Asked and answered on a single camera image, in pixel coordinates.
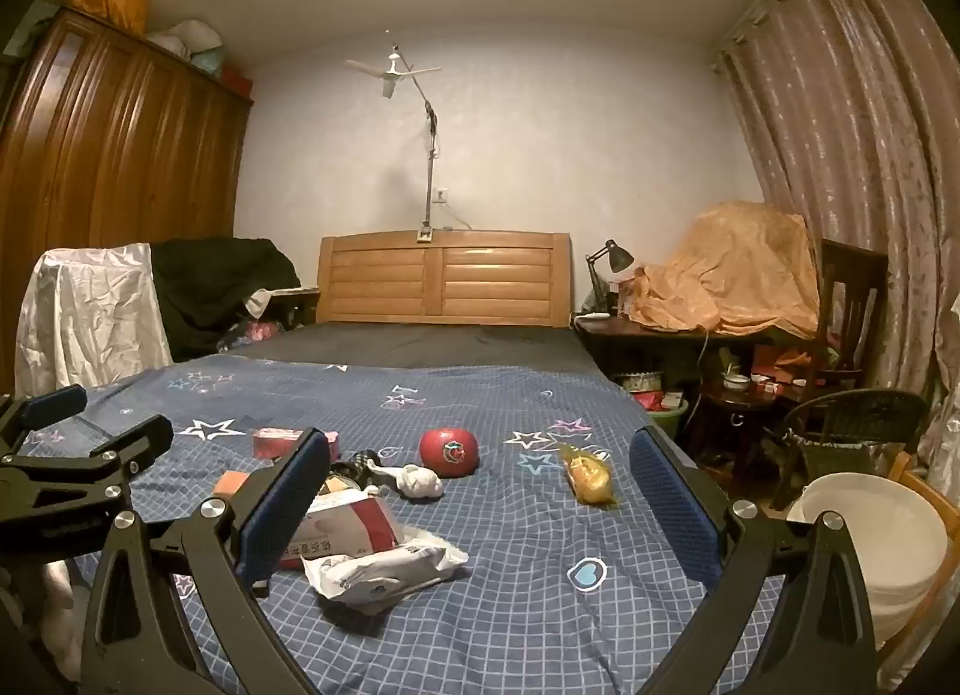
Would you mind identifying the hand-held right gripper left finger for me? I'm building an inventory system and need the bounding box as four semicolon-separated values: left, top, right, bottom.
79;429;331;695

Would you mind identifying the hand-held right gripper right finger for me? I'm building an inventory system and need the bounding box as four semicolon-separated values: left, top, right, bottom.
630;429;878;695

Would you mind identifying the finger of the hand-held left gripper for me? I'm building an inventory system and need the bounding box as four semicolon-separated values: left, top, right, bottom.
0;386;87;456
0;415;173;577

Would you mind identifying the red and white packet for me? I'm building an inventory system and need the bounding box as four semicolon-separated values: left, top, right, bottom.
281;492;402;572

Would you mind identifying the white plastic wrapper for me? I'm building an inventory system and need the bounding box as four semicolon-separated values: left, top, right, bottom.
304;526;470;606

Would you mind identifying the white tissue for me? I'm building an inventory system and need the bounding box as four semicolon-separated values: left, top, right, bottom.
375;462;445;501

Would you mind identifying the white plastic bucket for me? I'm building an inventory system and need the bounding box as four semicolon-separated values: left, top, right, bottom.
786;472;947;647

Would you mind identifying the red paper box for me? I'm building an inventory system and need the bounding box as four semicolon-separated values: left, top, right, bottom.
253;427;340;462

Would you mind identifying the black patterned wrapper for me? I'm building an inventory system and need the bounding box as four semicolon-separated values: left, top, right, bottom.
326;449;383;497

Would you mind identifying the green plastic bin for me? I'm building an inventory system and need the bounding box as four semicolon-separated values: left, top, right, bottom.
611;369;689;441

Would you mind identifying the yellow bread packet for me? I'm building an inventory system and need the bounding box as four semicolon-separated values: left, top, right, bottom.
556;442;622;510

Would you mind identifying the silver satin cloth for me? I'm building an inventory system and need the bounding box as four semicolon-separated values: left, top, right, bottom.
15;242;175;396

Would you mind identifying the round dark wooden stool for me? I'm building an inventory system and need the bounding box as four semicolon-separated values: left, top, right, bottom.
686;376;796;471

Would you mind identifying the dark wooden desk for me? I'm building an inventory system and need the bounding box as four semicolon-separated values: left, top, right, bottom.
574;312;781;396

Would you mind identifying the red apple-shaped box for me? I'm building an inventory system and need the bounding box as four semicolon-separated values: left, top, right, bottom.
418;427;481;478

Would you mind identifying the black clothing pile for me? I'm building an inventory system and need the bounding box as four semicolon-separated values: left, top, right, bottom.
150;237;301;362

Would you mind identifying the dark grey mattress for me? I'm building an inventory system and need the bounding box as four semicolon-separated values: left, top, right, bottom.
240;322;601;373

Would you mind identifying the dark wicker chair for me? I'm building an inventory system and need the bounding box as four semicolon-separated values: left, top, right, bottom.
769;389;929;508

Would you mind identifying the blue checked star blanket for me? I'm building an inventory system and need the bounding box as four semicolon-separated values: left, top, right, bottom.
15;354;788;695

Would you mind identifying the orange cover cloth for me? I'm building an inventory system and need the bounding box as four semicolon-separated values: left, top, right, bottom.
626;202;820;336

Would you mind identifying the black desk lamp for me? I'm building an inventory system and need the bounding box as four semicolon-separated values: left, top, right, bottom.
585;239;635;313

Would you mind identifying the brown wooden wardrobe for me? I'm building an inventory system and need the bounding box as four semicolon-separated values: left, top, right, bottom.
0;8;252;396

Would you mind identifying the wooden bed headboard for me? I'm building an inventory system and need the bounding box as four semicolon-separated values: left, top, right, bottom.
316;230;575;328

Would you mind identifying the dark wooden chair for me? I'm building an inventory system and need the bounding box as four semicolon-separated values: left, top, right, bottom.
814;239;890;396

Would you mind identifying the metal clamp stand pole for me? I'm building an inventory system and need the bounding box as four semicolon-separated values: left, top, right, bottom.
390;50;443;246

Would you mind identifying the white plastic bag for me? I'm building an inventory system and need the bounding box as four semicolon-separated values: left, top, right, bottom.
146;20;224;77

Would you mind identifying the brown patterned curtain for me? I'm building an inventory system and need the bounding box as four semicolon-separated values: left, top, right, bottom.
712;0;960;486

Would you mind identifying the white ceiling fan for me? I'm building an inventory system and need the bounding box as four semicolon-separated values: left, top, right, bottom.
345;46;443;100

